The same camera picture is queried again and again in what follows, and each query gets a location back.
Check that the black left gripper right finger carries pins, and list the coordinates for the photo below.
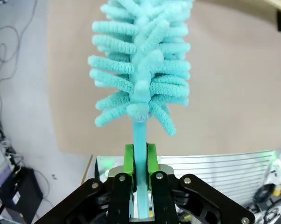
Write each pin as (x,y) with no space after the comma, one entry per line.
(163,198)

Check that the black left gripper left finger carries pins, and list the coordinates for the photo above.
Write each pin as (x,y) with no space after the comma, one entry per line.
(119,198)

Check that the teal chenille duster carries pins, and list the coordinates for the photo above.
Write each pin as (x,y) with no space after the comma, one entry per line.
(142,58)

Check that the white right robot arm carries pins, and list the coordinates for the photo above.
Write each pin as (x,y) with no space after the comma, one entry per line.
(280,163)

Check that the black box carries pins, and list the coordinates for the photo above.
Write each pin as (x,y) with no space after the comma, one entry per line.
(21,193)

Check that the yellow emergency stop button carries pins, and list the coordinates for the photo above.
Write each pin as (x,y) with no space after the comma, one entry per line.
(278,189)

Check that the grey electronics unit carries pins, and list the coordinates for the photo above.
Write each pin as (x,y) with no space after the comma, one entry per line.
(0,168)

